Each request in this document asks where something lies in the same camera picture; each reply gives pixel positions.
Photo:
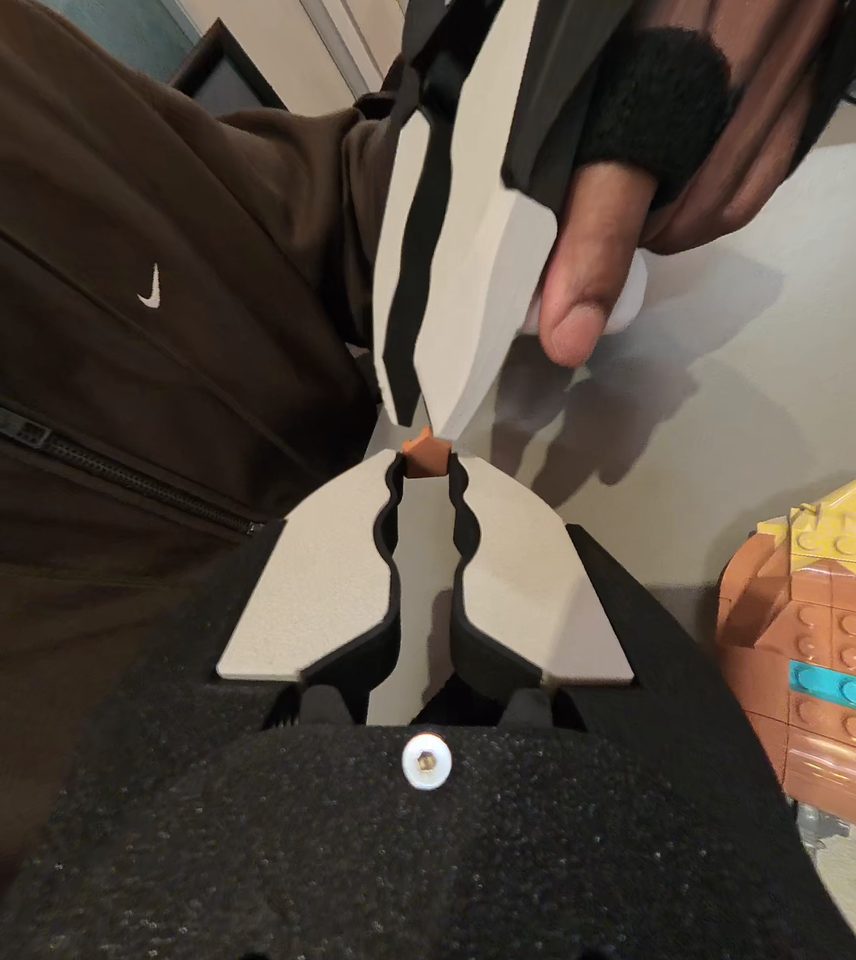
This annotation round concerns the small orange toy brick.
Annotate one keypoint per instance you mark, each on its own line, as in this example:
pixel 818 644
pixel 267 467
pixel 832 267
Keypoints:
pixel 424 456

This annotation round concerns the person's left hand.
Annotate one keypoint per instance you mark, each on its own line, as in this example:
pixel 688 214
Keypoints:
pixel 578 300

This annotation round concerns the person's left forearm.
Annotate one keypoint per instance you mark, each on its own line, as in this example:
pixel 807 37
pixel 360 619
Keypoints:
pixel 300 195

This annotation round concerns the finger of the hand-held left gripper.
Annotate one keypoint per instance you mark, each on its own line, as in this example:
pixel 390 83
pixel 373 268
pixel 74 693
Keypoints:
pixel 480 247
pixel 384 300

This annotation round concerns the orange toy brick model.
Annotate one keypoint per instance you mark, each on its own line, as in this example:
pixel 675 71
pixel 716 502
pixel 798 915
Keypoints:
pixel 810 637

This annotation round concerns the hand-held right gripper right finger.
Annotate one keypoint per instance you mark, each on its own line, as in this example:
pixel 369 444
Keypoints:
pixel 540 592

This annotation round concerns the person's brown zip hoodie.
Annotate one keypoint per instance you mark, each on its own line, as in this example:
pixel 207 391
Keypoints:
pixel 98 300

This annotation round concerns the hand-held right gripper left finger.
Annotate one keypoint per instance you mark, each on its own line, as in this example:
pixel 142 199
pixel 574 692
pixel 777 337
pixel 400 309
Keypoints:
pixel 308 585

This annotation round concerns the blue-lit window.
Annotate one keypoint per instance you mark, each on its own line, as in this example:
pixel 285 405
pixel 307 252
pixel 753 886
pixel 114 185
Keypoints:
pixel 120 30

